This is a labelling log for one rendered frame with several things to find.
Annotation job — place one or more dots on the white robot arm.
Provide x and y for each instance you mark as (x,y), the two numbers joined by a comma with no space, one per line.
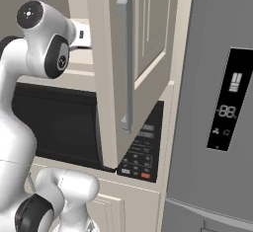
(16,143)

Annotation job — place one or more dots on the beige panelled low cabinet door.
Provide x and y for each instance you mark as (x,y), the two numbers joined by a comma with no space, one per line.
(110,213)

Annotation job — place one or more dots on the black microwave oven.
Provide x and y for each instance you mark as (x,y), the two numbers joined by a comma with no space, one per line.
(62,124)

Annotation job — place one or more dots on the grey fridge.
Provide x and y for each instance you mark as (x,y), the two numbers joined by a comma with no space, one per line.
(201,163)

